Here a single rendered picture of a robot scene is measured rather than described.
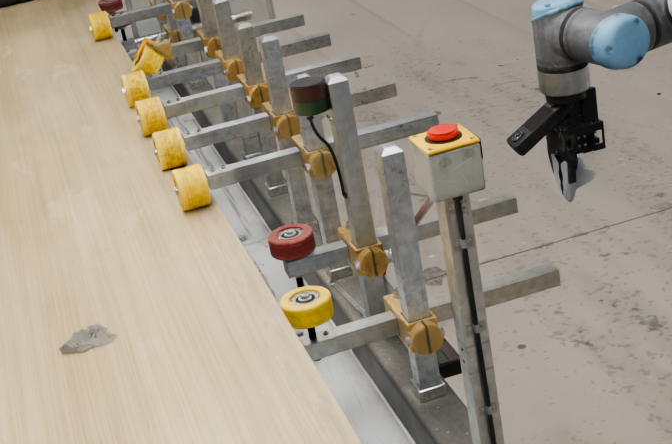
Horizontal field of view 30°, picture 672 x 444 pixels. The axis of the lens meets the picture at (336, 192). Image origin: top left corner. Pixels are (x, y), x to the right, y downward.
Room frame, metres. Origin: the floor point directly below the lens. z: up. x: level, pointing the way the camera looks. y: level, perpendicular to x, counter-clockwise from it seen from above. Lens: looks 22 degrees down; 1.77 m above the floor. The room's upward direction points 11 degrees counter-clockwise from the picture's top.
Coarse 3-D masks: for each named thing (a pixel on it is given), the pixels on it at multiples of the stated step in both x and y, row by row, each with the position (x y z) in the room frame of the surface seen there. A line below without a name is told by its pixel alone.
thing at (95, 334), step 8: (88, 328) 1.75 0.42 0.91; (96, 328) 1.75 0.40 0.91; (104, 328) 1.75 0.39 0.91; (72, 336) 1.72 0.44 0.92; (80, 336) 1.72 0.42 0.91; (88, 336) 1.72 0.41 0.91; (96, 336) 1.72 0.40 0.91; (104, 336) 1.72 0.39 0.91; (112, 336) 1.72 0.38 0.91; (64, 344) 1.70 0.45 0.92; (72, 344) 1.71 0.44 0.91; (80, 344) 1.70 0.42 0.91; (88, 344) 1.70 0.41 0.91; (96, 344) 1.71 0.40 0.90; (104, 344) 1.70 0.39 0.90; (64, 352) 1.70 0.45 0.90; (72, 352) 1.70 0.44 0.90
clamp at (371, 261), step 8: (344, 232) 2.02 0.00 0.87; (344, 240) 2.00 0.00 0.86; (352, 248) 1.96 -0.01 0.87; (360, 248) 1.95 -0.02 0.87; (368, 248) 1.94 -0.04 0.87; (376, 248) 1.94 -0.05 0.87; (352, 256) 1.97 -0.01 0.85; (360, 256) 1.93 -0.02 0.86; (368, 256) 1.92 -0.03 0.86; (376, 256) 1.93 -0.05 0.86; (384, 256) 1.93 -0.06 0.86; (352, 264) 1.98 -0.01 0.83; (360, 264) 1.92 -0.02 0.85; (368, 264) 1.92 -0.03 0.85; (376, 264) 1.93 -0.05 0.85; (384, 264) 1.93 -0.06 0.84; (360, 272) 1.94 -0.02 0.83; (368, 272) 1.92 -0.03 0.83; (376, 272) 1.93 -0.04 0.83
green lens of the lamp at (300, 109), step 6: (294, 102) 1.94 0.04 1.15; (312, 102) 1.93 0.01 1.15; (318, 102) 1.93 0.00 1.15; (324, 102) 1.94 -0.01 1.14; (294, 108) 1.95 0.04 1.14; (300, 108) 1.93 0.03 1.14; (306, 108) 1.93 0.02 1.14; (312, 108) 1.93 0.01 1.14; (318, 108) 1.93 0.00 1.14; (324, 108) 1.94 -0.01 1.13; (300, 114) 1.94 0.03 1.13; (306, 114) 1.93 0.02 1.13; (312, 114) 1.93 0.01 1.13
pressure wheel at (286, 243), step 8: (296, 224) 2.01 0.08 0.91; (304, 224) 2.01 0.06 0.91; (272, 232) 2.00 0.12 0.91; (280, 232) 2.00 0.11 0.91; (288, 232) 1.98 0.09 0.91; (296, 232) 1.99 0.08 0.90; (304, 232) 1.97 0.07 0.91; (312, 232) 1.97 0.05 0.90; (272, 240) 1.96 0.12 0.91; (280, 240) 1.96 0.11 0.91; (288, 240) 1.95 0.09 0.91; (296, 240) 1.95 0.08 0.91; (304, 240) 1.95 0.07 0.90; (312, 240) 1.97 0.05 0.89; (272, 248) 1.96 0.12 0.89; (280, 248) 1.95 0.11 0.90; (288, 248) 1.94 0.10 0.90; (296, 248) 1.94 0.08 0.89; (304, 248) 1.95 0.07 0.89; (312, 248) 1.96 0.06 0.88; (272, 256) 1.97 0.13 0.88; (280, 256) 1.95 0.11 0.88; (288, 256) 1.94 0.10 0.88; (296, 256) 1.94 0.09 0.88; (304, 256) 1.95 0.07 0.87; (296, 280) 1.98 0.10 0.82
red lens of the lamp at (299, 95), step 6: (324, 78) 1.96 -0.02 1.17; (324, 84) 1.95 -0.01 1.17; (294, 90) 1.94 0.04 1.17; (300, 90) 1.93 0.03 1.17; (306, 90) 1.93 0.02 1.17; (312, 90) 1.93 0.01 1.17; (318, 90) 1.93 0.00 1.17; (324, 90) 1.94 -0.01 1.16; (294, 96) 1.94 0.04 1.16; (300, 96) 1.93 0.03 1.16; (306, 96) 1.93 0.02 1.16; (312, 96) 1.93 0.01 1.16; (318, 96) 1.93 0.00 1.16
